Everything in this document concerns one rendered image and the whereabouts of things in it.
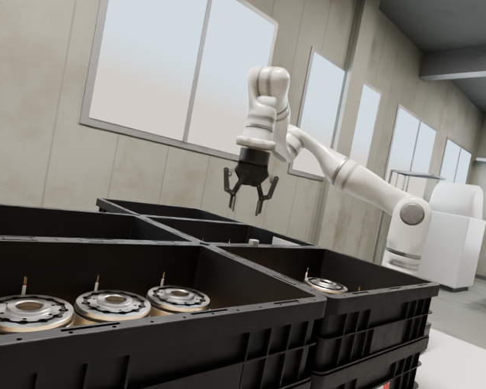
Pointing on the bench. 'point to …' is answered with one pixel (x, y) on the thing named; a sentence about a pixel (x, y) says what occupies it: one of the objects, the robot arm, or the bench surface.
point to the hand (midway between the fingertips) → (244, 207)
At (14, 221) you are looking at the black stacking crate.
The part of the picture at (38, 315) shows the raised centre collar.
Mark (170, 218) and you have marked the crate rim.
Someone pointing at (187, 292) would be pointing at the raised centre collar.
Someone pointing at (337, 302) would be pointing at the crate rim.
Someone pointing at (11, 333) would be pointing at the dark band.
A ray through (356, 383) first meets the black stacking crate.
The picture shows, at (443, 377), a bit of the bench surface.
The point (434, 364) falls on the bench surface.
